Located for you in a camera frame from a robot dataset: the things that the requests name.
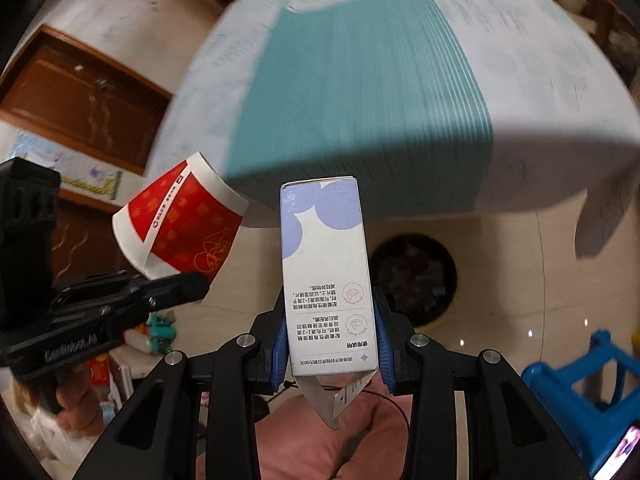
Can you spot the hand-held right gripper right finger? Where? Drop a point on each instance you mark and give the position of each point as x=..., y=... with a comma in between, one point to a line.
x=383, y=350

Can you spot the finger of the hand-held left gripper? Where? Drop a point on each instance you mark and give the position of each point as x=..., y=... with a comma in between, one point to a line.
x=170, y=287
x=100, y=281

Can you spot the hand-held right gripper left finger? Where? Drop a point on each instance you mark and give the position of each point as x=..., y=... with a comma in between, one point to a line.
x=278, y=355

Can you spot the red paper cup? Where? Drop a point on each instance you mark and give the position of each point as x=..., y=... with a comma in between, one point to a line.
x=185, y=215

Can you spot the black bin with yellow rim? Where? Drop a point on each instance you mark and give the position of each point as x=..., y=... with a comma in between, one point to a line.
x=415, y=280

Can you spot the white and lilac box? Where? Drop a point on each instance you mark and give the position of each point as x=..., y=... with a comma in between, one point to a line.
x=320, y=260

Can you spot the person's left hand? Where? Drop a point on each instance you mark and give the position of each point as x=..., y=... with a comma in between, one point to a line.
x=82, y=400

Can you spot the brown wooden door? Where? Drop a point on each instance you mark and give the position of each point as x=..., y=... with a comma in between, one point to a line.
x=90, y=245
x=85, y=100

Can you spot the teal plastic toy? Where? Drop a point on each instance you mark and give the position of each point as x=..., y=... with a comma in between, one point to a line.
x=161, y=330

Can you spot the pink fleece trousers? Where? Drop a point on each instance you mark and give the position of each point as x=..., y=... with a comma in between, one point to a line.
x=300, y=440

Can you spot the blue plastic stool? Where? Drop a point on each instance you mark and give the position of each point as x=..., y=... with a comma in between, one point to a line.
x=565, y=390

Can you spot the lit phone screen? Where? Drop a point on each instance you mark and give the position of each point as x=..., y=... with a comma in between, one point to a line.
x=620, y=455

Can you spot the table with patterned cloth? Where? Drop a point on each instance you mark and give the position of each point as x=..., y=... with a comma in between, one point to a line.
x=350, y=85

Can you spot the wall poster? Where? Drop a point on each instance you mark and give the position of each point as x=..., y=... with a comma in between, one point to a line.
x=65, y=170

